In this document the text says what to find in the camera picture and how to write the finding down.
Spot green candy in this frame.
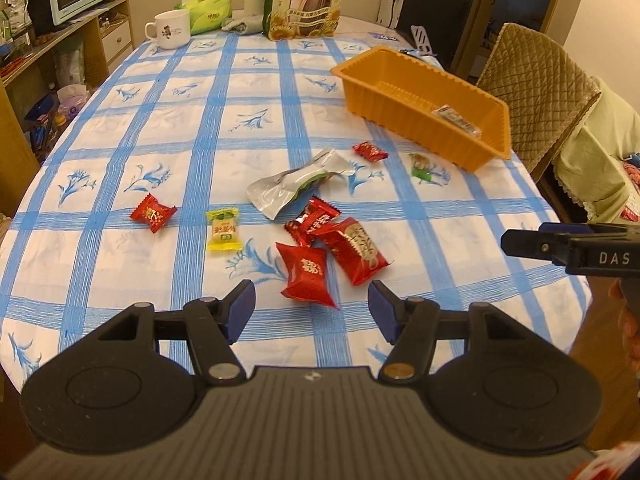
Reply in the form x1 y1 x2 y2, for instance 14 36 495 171
409 152 437 184

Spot white mug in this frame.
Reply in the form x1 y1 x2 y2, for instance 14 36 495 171
144 9 192 50

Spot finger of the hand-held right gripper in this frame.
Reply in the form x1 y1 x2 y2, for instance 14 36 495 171
538 222 594 235
501 229 572 265

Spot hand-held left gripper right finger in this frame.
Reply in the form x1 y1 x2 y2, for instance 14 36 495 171
367 280 532 382

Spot purple tissue pack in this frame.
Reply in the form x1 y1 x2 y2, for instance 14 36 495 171
56 85 92 117

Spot pale green cloth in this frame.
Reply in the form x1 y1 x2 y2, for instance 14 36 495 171
551 76 640 223

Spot large red snack packet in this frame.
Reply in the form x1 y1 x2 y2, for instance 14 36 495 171
312 217 392 287

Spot red candy with gold print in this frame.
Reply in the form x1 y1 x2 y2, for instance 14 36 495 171
130 193 178 234

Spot yellow candy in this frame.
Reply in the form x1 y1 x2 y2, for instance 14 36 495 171
206 208 245 254

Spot green tissue pack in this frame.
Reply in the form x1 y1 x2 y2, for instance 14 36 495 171
174 0 234 36

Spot silver foil snack packet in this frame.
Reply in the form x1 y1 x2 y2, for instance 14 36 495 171
246 148 352 221

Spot person's right hand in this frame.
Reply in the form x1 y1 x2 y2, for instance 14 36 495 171
608 278 640 363

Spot red white patterned clothing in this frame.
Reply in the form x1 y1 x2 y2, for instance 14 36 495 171
572 441 640 480

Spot dark red candy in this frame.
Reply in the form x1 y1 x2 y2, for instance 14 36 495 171
284 197 342 247

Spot blue checked tablecloth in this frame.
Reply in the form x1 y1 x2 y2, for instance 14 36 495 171
0 14 595 403

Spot orange plastic tray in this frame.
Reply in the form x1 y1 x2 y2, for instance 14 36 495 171
330 45 513 174

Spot clear wrapped snack bar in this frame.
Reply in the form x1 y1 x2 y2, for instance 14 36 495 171
432 104 482 139

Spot red pillow snack packet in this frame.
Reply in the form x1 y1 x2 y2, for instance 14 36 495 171
275 242 341 310

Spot crumpled grey wrapper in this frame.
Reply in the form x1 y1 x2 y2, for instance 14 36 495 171
221 14 264 34

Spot wooden shelf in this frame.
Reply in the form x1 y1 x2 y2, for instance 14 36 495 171
0 0 135 216

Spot small red candy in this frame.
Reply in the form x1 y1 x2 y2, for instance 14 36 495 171
352 141 389 164

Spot quilted chair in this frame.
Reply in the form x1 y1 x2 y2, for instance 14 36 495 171
474 22 602 183

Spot grey phone stand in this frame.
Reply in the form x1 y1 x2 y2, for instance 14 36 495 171
410 24 437 59

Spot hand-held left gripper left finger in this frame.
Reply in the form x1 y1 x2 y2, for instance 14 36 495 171
94 280 257 385

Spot sunflower seed bag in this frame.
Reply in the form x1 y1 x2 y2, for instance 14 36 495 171
263 0 347 42

